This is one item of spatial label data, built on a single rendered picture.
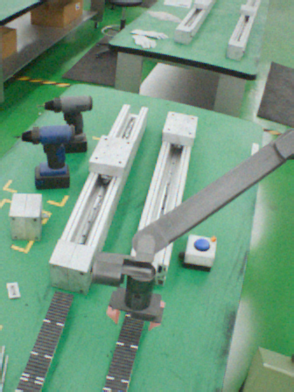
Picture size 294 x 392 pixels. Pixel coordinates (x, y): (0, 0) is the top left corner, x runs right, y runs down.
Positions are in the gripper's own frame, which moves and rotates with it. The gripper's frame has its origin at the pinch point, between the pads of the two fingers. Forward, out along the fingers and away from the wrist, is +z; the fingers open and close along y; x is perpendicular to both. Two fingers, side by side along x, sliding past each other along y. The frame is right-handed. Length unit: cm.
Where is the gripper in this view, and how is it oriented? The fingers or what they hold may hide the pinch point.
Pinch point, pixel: (133, 323)
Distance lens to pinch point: 111.4
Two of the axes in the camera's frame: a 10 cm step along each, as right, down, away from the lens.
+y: -9.8, -1.8, 0.6
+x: -1.6, 6.0, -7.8
